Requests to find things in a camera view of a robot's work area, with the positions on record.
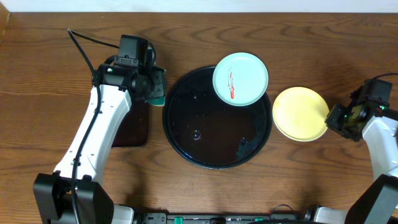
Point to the black rectangular tray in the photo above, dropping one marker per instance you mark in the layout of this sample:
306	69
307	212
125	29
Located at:
134	128

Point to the yellow plate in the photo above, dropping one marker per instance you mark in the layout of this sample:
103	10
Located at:
299	113

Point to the green yellow sponge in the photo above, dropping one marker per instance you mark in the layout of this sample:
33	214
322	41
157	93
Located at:
157	89

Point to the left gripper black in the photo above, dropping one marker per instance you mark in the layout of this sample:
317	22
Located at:
157	86

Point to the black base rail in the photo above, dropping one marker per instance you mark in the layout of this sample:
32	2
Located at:
280	214

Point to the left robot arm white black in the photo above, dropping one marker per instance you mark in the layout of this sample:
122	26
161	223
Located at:
73	193

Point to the pale green plate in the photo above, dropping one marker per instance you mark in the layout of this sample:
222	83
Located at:
240	79

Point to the black round tray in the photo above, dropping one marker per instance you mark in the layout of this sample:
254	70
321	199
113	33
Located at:
208	132

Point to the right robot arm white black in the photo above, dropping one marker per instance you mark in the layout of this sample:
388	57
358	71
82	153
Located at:
376	124

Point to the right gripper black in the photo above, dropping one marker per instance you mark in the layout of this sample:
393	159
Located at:
333	120

